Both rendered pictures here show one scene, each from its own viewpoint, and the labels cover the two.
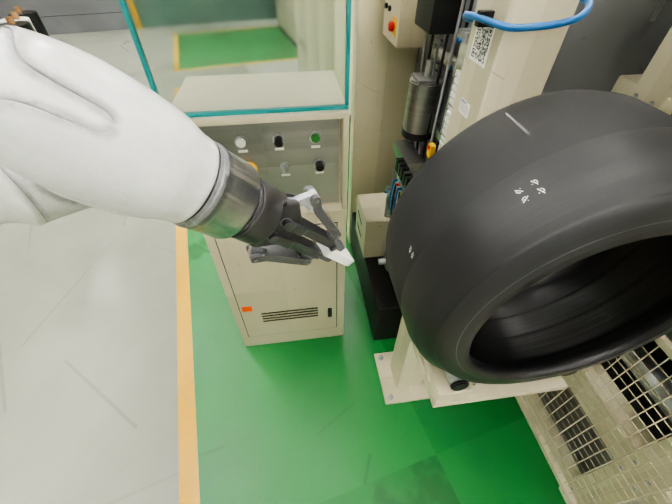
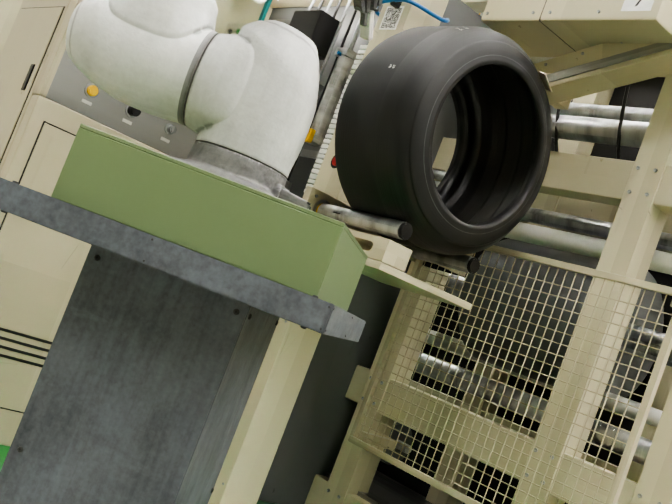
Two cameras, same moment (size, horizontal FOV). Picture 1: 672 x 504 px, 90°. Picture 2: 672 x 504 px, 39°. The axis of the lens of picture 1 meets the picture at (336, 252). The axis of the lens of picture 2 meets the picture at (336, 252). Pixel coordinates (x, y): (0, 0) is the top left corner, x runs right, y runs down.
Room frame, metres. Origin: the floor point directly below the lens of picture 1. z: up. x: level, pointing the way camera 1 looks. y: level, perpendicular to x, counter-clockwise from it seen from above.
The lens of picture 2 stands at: (-1.53, 1.08, 0.63)
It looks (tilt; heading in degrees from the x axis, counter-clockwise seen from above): 4 degrees up; 327
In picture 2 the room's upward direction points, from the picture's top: 21 degrees clockwise
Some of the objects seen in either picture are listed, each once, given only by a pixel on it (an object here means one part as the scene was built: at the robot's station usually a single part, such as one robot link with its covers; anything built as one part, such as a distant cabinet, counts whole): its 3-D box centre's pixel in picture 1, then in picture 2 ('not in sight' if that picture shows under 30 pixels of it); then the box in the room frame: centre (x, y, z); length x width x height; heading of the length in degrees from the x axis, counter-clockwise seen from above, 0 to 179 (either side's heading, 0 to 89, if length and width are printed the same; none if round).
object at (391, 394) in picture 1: (404, 374); not in sight; (0.78, -0.36, 0.01); 0.27 x 0.27 x 0.02; 8
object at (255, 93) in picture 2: not in sight; (261, 93); (-0.20, 0.46, 0.92); 0.18 x 0.16 x 0.22; 57
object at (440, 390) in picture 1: (430, 335); (351, 243); (0.51, -0.27, 0.84); 0.36 x 0.09 x 0.06; 8
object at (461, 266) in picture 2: not in sight; (429, 253); (0.55, -0.55, 0.90); 0.35 x 0.05 x 0.05; 8
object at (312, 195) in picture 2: not in sight; (353, 226); (0.71, -0.39, 0.90); 0.40 x 0.03 x 0.10; 98
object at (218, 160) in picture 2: not in sight; (245, 181); (-0.22, 0.44, 0.78); 0.22 x 0.18 x 0.06; 43
